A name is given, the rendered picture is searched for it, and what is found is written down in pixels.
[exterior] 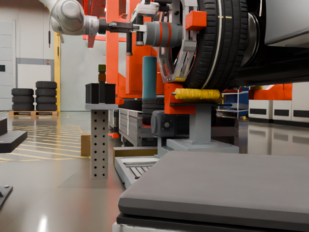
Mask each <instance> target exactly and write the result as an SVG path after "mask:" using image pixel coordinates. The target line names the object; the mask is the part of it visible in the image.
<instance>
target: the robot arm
mask: <svg viewBox="0 0 309 232"><path fill-rule="evenodd" d="M39 1H40V2H42V3H43V4H44V5H45V6H47V8H48V9H49V11H50V15H51V16H52V17H51V26H52V29H53V31H55V32H57V33H59V34H63V35H74V36H77V35H97V33H98V34H102V35H105V34H106V31H110V33H136V31H143V34H144V33H145V32H146V29H147V26H146V25H136V24H132V23H123V22H116V21H112V22H110V23H106V19H105V18H99V19H97V17H96V16H88V15H84V10H83V8H82V6H81V4H80V3H79V2H78V1H76V0H39Z"/></svg>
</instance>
